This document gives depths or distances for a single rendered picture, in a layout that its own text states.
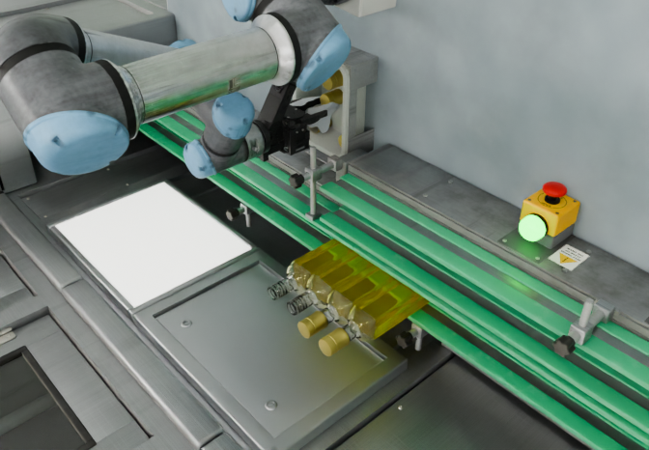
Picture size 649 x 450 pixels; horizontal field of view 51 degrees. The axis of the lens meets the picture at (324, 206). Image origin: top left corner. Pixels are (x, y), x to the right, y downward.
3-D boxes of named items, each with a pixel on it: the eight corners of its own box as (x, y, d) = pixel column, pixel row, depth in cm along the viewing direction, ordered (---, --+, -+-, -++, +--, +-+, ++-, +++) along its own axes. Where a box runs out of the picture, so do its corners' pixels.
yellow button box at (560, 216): (540, 216, 124) (516, 232, 120) (548, 182, 120) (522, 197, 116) (574, 233, 120) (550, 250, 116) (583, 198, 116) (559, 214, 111)
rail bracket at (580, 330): (594, 306, 107) (546, 348, 99) (605, 270, 103) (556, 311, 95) (617, 320, 104) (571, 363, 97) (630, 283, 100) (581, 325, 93)
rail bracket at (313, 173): (332, 202, 148) (288, 223, 141) (334, 133, 139) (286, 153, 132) (342, 208, 146) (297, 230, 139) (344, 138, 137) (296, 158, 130)
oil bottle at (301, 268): (358, 244, 147) (282, 287, 136) (359, 223, 144) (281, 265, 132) (377, 256, 144) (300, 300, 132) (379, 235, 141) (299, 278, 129)
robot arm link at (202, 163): (207, 166, 126) (197, 188, 133) (255, 147, 132) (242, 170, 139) (185, 133, 127) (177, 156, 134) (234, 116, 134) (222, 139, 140)
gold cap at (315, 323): (315, 321, 126) (296, 332, 123) (315, 306, 124) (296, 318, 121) (327, 331, 123) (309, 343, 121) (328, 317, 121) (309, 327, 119)
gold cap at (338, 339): (352, 341, 118) (334, 353, 116) (345, 348, 121) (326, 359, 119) (341, 324, 119) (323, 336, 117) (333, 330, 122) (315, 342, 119)
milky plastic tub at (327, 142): (321, 125, 163) (293, 136, 158) (321, 34, 150) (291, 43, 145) (372, 152, 152) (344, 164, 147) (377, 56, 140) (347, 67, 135)
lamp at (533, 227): (522, 230, 118) (513, 237, 117) (527, 209, 116) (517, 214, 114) (546, 241, 116) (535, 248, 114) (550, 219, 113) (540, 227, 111)
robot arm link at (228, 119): (197, 80, 120) (183, 116, 129) (230, 129, 118) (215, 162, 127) (233, 70, 125) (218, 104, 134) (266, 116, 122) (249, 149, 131)
